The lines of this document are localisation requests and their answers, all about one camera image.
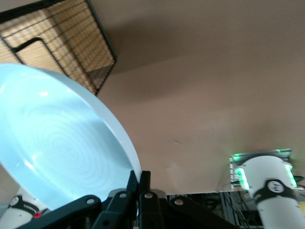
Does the black wire mesh basket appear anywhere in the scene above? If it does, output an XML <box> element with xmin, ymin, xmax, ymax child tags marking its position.
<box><xmin>0</xmin><ymin>0</ymin><xmax>119</xmax><ymax>97</ymax></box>

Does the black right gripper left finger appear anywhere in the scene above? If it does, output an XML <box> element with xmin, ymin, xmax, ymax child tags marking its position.
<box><xmin>23</xmin><ymin>170</ymin><xmax>139</xmax><ymax>229</ymax></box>

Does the light blue plate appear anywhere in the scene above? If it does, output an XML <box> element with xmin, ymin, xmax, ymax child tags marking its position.
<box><xmin>0</xmin><ymin>63</ymin><xmax>142</xmax><ymax>211</ymax></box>

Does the wooden basket floor board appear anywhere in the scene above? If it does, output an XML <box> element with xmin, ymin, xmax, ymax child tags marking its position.
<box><xmin>0</xmin><ymin>2</ymin><xmax>114</xmax><ymax>95</ymax></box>

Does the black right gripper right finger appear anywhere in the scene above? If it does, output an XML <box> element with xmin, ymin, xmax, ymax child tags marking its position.
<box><xmin>139</xmin><ymin>170</ymin><xmax>239</xmax><ymax>229</ymax></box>

